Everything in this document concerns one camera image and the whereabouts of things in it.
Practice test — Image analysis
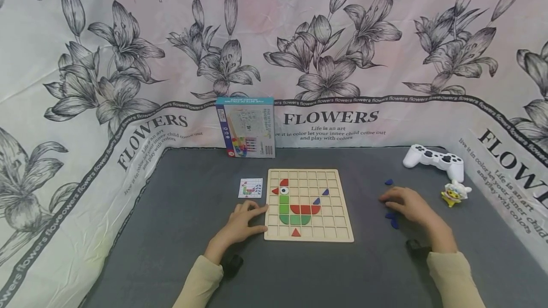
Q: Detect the yellow and white toy figure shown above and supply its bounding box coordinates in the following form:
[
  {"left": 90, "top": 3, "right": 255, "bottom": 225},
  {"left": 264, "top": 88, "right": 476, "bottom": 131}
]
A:
[{"left": 441, "top": 180, "right": 472, "bottom": 208}]

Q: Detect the white game controller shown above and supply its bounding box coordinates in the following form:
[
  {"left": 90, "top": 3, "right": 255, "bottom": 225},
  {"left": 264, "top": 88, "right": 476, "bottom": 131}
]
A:
[{"left": 402, "top": 144, "right": 465, "bottom": 183}]

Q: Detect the person's right forearm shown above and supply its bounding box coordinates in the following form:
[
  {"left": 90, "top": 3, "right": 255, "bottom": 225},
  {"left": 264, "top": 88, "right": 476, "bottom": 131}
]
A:
[{"left": 426, "top": 223, "right": 487, "bottom": 308}]

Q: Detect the person's left forearm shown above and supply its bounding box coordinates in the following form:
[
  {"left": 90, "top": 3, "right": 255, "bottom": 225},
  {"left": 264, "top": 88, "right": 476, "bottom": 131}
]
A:
[{"left": 172, "top": 244, "right": 226, "bottom": 308}]

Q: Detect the wooden grid puzzle board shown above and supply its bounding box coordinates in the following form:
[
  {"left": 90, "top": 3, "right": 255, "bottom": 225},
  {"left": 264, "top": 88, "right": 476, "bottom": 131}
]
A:
[{"left": 264, "top": 169, "right": 355, "bottom": 243}]

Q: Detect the person's left hand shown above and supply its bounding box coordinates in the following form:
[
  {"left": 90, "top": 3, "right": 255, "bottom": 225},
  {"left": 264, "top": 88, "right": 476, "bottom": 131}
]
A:
[{"left": 207, "top": 200, "right": 270, "bottom": 258}]

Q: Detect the black wrist band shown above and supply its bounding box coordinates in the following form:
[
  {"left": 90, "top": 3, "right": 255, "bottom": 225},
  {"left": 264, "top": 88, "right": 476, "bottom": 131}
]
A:
[
  {"left": 220, "top": 254, "right": 245, "bottom": 280},
  {"left": 406, "top": 239, "right": 433, "bottom": 259}
]

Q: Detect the person's right hand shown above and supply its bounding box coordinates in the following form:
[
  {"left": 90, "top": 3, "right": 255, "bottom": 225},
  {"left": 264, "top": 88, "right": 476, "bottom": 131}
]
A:
[{"left": 379, "top": 187, "right": 449, "bottom": 233}]

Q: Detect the blue puzzle game box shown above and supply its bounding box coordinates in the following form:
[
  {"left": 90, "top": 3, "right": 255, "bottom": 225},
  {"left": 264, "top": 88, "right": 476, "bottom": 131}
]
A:
[{"left": 215, "top": 97, "right": 276, "bottom": 159}]

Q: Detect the small pattern card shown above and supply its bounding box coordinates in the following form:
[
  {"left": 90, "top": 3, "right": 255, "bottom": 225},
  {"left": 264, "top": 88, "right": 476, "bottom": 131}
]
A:
[{"left": 238, "top": 178, "right": 264, "bottom": 199}]

